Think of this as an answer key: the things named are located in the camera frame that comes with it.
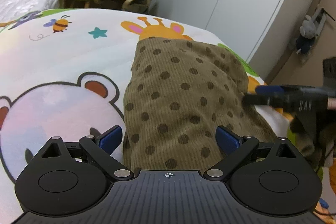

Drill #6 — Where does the cartoon animal printed blanket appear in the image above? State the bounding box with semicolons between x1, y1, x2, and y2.
0;7;326;224

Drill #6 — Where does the grey plush toy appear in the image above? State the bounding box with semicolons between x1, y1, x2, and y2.
295;6;327;64

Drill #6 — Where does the dark brown garment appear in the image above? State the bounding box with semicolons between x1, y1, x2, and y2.
288;111;329;169

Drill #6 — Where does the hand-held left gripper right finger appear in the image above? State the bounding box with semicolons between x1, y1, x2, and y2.
205;126;298;181

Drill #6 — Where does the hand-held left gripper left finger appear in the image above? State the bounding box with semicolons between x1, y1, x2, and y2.
42;126;134;181

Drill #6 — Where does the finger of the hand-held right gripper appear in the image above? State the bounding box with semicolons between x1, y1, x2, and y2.
254;84;288;95
242;93;285;109

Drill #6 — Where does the brown polka dot corduroy garment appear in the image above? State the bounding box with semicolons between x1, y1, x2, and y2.
123;36;292;172

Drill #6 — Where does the white quilted bed cover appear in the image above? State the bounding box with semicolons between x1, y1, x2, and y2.
0;0;68;23

